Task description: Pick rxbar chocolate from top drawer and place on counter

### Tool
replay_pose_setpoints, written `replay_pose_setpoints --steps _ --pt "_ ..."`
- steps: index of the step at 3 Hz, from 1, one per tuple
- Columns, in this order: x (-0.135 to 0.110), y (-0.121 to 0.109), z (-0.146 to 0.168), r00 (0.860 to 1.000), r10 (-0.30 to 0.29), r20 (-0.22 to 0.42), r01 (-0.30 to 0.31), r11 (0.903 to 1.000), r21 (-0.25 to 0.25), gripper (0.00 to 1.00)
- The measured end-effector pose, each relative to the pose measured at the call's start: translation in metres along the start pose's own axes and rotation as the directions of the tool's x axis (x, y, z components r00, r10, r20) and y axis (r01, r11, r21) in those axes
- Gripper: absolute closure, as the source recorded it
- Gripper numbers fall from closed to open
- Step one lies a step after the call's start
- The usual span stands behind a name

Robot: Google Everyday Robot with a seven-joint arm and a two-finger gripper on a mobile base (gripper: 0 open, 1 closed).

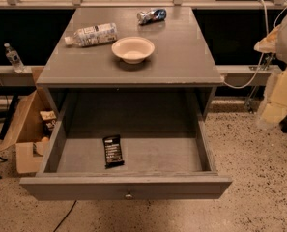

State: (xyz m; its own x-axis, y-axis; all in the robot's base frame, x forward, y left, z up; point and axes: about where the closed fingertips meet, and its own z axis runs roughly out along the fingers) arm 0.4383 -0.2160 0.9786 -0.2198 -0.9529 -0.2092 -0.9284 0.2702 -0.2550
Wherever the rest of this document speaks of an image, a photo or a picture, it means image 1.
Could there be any lying clear plastic bottle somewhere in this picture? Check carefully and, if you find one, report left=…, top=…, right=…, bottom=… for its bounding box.
left=65, top=23, right=117, bottom=47

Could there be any grey cabinet with counter top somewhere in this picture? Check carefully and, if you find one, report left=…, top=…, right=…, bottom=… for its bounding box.
left=38, top=7, right=222, bottom=113

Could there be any grey open top drawer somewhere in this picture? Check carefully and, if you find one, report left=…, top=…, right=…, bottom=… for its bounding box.
left=20, top=92, right=232, bottom=200

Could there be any open cardboard box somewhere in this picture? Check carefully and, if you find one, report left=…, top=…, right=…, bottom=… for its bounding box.
left=0, top=66, right=59, bottom=175

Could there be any white cable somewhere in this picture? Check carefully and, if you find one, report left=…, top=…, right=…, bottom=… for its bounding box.
left=222, top=0, right=287, bottom=90

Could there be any standing small water bottle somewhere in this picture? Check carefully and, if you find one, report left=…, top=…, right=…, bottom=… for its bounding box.
left=4, top=43, right=25, bottom=73

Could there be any black rxbar chocolate wrapper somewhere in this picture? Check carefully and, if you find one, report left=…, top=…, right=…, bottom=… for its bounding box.
left=102, top=134, right=125, bottom=168

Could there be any small metal drawer knob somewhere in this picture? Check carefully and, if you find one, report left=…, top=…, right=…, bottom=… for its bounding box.
left=125, top=190, right=133, bottom=200

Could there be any crushed silver blue can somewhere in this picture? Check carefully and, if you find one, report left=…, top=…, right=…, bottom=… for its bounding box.
left=137, top=9, right=167, bottom=25

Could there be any cream foam-padded gripper finger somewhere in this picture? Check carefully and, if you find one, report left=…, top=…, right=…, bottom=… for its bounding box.
left=254, top=25, right=287, bottom=127

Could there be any snack packet in box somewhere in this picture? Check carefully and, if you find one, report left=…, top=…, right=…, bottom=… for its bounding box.
left=40, top=111, right=57, bottom=131

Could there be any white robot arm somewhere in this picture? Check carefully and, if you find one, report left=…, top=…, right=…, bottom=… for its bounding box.
left=254, top=15, right=287, bottom=129

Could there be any black floor cable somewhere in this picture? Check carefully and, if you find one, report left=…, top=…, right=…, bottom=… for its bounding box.
left=52, top=200, right=77, bottom=232

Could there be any white bowl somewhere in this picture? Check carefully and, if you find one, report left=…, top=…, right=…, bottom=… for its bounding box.
left=111, top=37, right=155, bottom=64

